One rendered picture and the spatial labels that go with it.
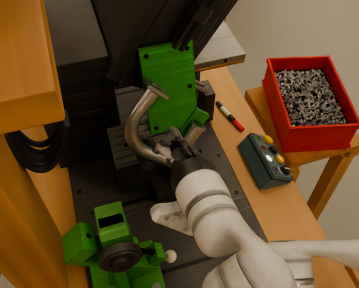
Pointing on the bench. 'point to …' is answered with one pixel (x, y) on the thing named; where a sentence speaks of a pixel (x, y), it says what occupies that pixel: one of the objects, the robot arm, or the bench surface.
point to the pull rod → (170, 256)
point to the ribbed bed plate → (122, 160)
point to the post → (20, 224)
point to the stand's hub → (119, 256)
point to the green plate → (170, 84)
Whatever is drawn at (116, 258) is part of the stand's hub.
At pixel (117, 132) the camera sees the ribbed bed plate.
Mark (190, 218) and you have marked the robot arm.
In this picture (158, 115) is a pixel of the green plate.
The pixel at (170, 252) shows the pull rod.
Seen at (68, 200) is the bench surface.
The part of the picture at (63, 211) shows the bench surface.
